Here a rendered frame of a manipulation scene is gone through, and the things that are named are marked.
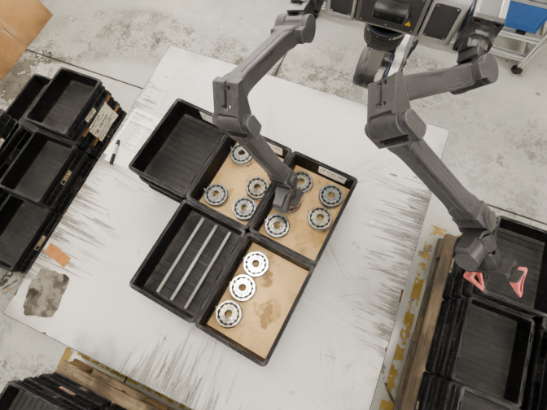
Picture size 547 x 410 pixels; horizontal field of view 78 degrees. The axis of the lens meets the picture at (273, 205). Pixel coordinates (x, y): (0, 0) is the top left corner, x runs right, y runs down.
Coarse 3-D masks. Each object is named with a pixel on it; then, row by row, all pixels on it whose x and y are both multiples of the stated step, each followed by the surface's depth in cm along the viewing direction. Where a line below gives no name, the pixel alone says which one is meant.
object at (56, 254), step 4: (52, 244) 159; (48, 248) 158; (52, 248) 158; (56, 248) 158; (48, 252) 158; (52, 252) 158; (56, 252) 158; (60, 252) 157; (52, 256) 157; (56, 256) 157; (60, 256) 157; (64, 256) 157; (68, 256) 157; (56, 260) 156; (60, 260) 156; (64, 260) 156; (68, 260) 156; (60, 264) 156; (64, 264) 155
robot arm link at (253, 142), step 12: (252, 120) 82; (228, 132) 89; (252, 132) 84; (240, 144) 93; (252, 144) 91; (264, 144) 96; (252, 156) 98; (264, 156) 98; (276, 156) 105; (264, 168) 106; (276, 168) 107; (288, 168) 113; (276, 180) 114; (288, 180) 115
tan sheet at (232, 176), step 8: (224, 168) 153; (232, 168) 153; (240, 168) 152; (248, 168) 152; (256, 168) 152; (216, 176) 152; (224, 176) 152; (232, 176) 152; (240, 176) 151; (248, 176) 151; (256, 176) 151; (264, 176) 151; (224, 184) 150; (232, 184) 150; (240, 184) 150; (232, 192) 149; (240, 192) 149; (200, 200) 148; (232, 200) 148; (216, 208) 147; (224, 208) 147; (232, 216) 145
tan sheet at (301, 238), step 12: (300, 168) 151; (324, 180) 149; (312, 192) 147; (312, 204) 145; (288, 216) 144; (300, 216) 144; (264, 228) 143; (276, 228) 143; (300, 228) 142; (276, 240) 141; (288, 240) 141; (300, 240) 140; (312, 240) 140; (324, 240) 140; (300, 252) 139; (312, 252) 139
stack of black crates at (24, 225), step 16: (0, 208) 202; (16, 208) 212; (32, 208) 212; (48, 208) 201; (0, 224) 205; (16, 224) 210; (32, 224) 209; (48, 224) 204; (0, 240) 207; (16, 240) 206; (32, 240) 196; (0, 256) 203; (16, 256) 203; (32, 256) 201
